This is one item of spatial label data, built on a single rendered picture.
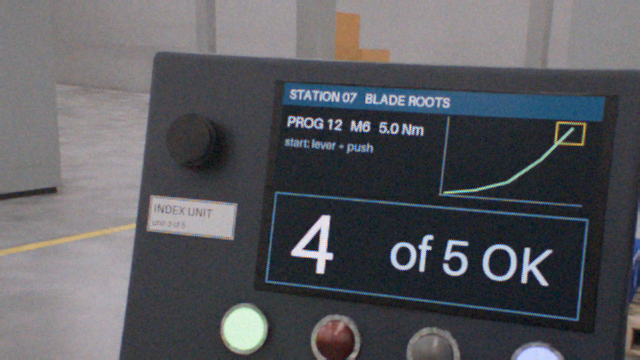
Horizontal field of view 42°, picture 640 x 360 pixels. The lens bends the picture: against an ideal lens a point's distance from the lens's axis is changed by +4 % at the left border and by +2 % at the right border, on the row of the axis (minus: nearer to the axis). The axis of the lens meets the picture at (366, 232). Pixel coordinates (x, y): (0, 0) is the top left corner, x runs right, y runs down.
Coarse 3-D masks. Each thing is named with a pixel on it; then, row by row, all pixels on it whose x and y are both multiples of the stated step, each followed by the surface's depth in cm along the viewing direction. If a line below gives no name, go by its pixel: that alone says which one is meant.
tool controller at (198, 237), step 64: (192, 64) 44; (256, 64) 43; (320, 64) 42; (384, 64) 41; (448, 64) 41; (192, 128) 42; (256, 128) 43; (320, 128) 42; (384, 128) 41; (448, 128) 40; (512, 128) 39; (576, 128) 38; (192, 192) 44; (256, 192) 43; (320, 192) 42; (384, 192) 41; (448, 192) 40; (512, 192) 39; (576, 192) 38; (192, 256) 43; (256, 256) 42; (384, 256) 40; (448, 256) 40; (512, 256) 39; (576, 256) 38; (128, 320) 44; (192, 320) 43; (320, 320) 41; (384, 320) 40; (448, 320) 40; (512, 320) 39; (576, 320) 38
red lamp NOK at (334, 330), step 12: (324, 324) 41; (336, 324) 40; (348, 324) 41; (312, 336) 41; (324, 336) 40; (336, 336) 40; (348, 336) 40; (360, 336) 41; (312, 348) 41; (324, 348) 40; (336, 348) 40; (348, 348) 40; (360, 348) 41
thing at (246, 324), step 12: (228, 312) 42; (240, 312) 42; (252, 312) 42; (264, 312) 42; (228, 324) 42; (240, 324) 42; (252, 324) 41; (264, 324) 42; (228, 336) 42; (240, 336) 41; (252, 336) 41; (264, 336) 42; (240, 348) 42; (252, 348) 42
